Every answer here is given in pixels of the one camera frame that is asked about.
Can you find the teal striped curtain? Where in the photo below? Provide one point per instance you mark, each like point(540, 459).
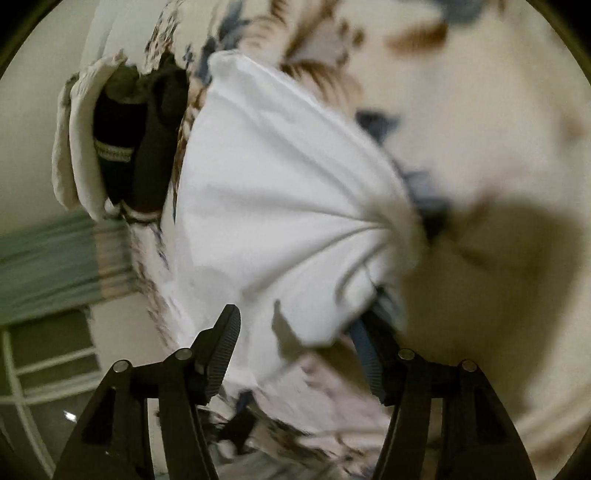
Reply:
point(46, 267)

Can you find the floral fleece blanket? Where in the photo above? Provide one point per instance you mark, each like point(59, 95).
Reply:
point(485, 138)

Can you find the cream fleece garment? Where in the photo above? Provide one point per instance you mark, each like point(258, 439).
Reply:
point(78, 152)

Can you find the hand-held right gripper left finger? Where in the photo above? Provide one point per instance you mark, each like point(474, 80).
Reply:
point(226, 350)

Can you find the white window frame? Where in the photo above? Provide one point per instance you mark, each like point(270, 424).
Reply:
point(18, 369)

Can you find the black garment with patterned band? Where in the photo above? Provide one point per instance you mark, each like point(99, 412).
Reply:
point(115, 124)

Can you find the dark ribbed knit sweater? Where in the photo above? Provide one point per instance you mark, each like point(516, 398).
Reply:
point(159, 138)

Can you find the white shirt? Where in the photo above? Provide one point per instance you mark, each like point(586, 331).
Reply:
point(277, 207)

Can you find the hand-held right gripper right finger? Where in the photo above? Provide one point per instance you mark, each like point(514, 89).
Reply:
point(364, 355)

